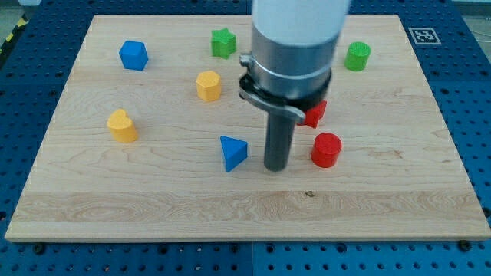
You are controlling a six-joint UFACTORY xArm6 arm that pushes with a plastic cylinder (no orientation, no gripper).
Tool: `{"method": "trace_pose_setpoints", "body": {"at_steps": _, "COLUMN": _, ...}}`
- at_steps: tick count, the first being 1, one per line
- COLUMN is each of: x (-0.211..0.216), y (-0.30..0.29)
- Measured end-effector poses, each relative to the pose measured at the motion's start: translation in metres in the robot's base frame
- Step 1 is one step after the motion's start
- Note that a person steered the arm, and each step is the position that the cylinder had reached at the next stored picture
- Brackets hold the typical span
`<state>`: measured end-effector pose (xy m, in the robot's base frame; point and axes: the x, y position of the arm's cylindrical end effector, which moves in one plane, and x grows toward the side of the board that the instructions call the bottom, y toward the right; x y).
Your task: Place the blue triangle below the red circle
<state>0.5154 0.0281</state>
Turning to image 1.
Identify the black and white fiducial marker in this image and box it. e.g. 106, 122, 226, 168
409, 27, 441, 45

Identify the light wooden board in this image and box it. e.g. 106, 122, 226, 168
5, 15, 490, 242

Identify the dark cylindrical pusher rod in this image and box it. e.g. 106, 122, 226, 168
264, 113, 296, 172

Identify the green cylinder block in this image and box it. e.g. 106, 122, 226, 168
344, 41, 371, 71

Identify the yellow heart block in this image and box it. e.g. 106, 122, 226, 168
107, 109, 138, 143

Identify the yellow pentagon block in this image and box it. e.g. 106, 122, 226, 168
196, 71, 222, 102

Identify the red cylinder block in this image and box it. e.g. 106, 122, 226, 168
311, 133, 342, 168

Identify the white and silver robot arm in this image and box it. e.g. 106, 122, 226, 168
239, 0, 350, 124

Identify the blue triangle block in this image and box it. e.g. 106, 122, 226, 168
219, 136, 248, 173

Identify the blue hexagon block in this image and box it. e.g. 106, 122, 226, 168
119, 41, 149, 71

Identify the green star block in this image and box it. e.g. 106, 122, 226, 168
211, 28, 236, 59

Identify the red star block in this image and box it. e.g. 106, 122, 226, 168
298, 100, 328, 129

